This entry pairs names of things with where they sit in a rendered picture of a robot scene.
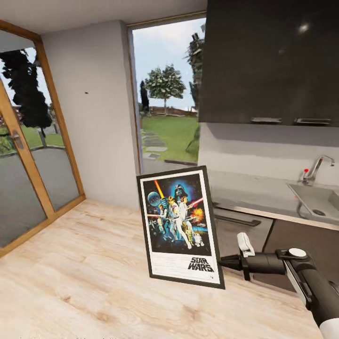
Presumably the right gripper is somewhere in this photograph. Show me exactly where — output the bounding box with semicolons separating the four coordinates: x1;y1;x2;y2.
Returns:
218;248;270;282

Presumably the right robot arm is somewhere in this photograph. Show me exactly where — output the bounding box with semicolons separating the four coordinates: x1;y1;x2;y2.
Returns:
218;233;339;339

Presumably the poster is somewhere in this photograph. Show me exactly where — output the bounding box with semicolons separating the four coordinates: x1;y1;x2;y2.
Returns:
137;166;226;290

